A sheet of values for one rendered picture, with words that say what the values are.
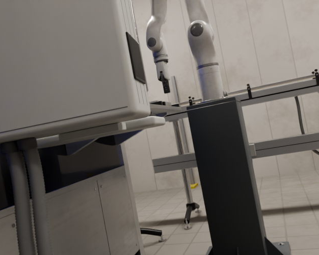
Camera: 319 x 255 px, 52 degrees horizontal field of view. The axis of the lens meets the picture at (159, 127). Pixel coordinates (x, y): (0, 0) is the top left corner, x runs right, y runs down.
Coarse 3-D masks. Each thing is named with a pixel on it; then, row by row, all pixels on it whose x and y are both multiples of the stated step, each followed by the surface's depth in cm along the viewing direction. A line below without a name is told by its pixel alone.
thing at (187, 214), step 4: (188, 204) 266; (192, 204) 265; (196, 204) 280; (188, 208) 259; (192, 208) 265; (196, 208) 290; (188, 212) 255; (196, 212) 288; (188, 216) 251; (184, 220) 248; (188, 220) 247; (188, 224) 248; (184, 228) 247; (188, 228) 245
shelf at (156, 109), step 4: (152, 104) 139; (152, 108) 139; (156, 108) 144; (160, 108) 149; (164, 108) 155; (168, 108) 162; (172, 108) 170; (176, 108) 178; (180, 108) 187; (152, 112) 163; (156, 112) 168; (160, 112) 173; (164, 112) 179; (168, 112) 186
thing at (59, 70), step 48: (0, 0) 81; (48, 0) 78; (96, 0) 76; (0, 48) 81; (48, 48) 79; (96, 48) 76; (0, 96) 81; (48, 96) 79; (96, 96) 77; (144, 96) 87
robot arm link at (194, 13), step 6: (186, 0) 171; (192, 0) 169; (198, 0) 169; (186, 6) 172; (192, 6) 170; (198, 6) 169; (204, 6) 172; (192, 12) 172; (198, 12) 171; (204, 12) 172; (192, 18) 175; (198, 18) 174; (204, 18) 174; (210, 24) 176
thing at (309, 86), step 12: (312, 72) 244; (276, 84) 243; (288, 84) 238; (300, 84) 235; (312, 84) 233; (240, 96) 248; (252, 96) 246; (264, 96) 243; (276, 96) 241; (288, 96) 238; (168, 120) 266
